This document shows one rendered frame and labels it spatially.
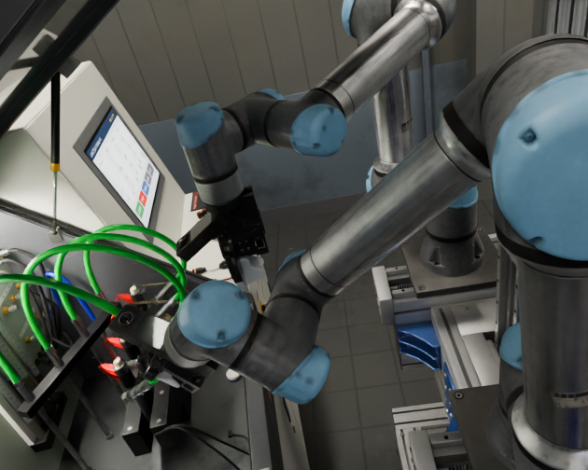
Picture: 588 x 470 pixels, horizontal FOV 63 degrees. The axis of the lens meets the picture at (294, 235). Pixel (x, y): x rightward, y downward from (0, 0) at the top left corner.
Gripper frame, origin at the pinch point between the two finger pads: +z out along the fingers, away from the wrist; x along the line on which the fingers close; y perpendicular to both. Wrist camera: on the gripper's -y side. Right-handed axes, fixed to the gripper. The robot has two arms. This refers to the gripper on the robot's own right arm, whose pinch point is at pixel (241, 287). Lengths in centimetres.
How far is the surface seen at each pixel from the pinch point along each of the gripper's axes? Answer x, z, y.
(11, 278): -7.3, -18.6, -32.9
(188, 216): 85, 26, -23
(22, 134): 35, -29, -40
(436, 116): 212, 66, 123
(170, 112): 238, 30, -42
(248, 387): 1.5, 29.5, -6.1
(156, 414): -1.9, 26.5, -26.4
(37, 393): 1, 15, -48
